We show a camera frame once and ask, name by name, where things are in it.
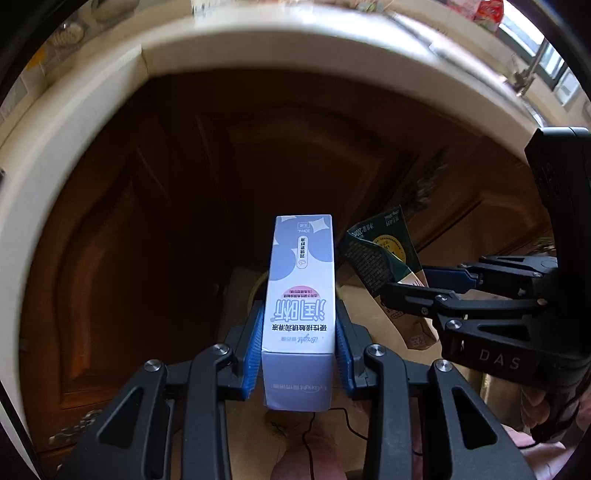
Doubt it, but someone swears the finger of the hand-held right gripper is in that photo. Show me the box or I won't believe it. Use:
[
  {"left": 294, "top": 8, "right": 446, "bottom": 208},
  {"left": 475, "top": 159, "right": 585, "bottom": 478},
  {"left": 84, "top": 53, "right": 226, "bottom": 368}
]
[
  {"left": 379, "top": 281, "right": 555, "bottom": 333},
  {"left": 422, "top": 255, "right": 561, "bottom": 296}
]

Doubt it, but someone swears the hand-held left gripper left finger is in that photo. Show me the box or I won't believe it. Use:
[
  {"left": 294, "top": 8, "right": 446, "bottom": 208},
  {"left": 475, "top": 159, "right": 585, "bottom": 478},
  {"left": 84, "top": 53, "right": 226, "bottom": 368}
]
[{"left": 60, "top": 302, "right": 266, "bottom": 480}]

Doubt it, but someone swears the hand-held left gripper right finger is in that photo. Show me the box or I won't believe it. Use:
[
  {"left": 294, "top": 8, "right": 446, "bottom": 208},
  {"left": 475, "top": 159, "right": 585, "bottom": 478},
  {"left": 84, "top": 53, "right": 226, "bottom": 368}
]
[{"left": 335, "top": 298, "right": 536, "bottom": 480}]

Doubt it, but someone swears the dark green drink carton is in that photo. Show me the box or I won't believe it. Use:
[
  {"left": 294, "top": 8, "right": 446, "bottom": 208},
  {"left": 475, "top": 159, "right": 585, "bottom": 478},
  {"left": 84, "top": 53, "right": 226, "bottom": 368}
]
[{"left": 336, "top": 205, "right": 439, "bottom": 352}]

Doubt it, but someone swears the lavender cardboard box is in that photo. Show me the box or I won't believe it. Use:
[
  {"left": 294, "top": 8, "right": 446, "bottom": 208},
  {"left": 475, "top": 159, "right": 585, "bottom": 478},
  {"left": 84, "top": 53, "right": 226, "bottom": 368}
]
[{"left": 261, "top": 215, "right": 335, "bottom": 412}]

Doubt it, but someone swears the person's right hand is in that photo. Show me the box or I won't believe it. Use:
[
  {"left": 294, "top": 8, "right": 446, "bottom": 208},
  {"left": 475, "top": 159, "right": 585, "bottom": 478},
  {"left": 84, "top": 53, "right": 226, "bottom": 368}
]
[{"left": 503, "top": 392, "right": 571, "bottom": 467}]

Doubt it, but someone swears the brown wooden cabinet door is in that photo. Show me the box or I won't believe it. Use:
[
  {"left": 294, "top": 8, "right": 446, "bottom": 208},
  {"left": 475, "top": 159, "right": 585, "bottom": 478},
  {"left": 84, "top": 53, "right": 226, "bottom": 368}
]
[
  {"left": 18, "top": 138, "right": 227, "bottom": 457},
  {"left": 443, "top": 175, "right": 559, "bottom": 287}
]

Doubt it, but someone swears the person's leg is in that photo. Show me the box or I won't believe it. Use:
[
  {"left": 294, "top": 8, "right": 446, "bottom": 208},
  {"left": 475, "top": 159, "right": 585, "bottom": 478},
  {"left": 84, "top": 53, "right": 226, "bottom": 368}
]
[{"left": 270, "top": 427, "right": 349, "bottom": 480}]

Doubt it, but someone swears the steel faucet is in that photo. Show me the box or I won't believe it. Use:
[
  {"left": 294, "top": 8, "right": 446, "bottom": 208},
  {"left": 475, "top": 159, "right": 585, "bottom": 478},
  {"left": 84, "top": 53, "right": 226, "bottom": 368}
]
[{"left": 510, "top": 39, "right": 552, "bottom": 95}]

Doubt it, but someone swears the dark framed window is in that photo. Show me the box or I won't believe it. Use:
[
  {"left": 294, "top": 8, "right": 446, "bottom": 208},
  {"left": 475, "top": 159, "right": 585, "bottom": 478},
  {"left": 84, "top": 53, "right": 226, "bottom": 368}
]
[{"left": 503, "top": 14, "right": 588, "bottom": 108}]

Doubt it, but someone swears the thin black cable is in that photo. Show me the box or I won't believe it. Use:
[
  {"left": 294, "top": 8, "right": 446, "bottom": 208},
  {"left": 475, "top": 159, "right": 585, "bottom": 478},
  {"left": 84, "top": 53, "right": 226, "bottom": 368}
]
[{"left": 302, "top": 408, "right": 541, "bottom": 480}]

